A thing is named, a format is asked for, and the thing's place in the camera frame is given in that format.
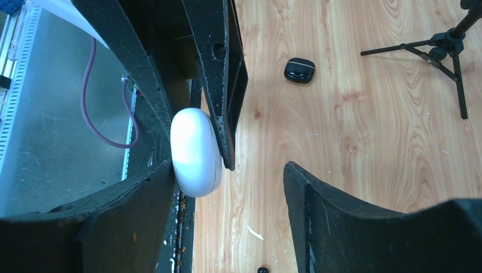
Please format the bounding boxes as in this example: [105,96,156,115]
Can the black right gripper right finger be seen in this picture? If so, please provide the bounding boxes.
[283,162,481,272]

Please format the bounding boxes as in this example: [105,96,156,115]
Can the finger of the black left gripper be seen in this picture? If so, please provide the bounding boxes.
[183,0,248,171]
[72,1,173,137]

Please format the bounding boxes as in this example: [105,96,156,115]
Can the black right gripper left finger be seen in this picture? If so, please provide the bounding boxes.
[0,158,178,273]

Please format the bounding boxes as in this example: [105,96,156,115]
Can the white gold earbud charging case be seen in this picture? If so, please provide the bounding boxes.
[170,107,223,198]

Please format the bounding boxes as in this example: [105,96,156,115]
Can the black earbud case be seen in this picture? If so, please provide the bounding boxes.
[284,57,316,84]

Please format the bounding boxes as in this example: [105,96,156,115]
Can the white paper scrap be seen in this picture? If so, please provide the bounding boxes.
[246,225,264,241]

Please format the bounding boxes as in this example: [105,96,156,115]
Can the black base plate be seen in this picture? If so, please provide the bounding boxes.
[122,84,196,272]

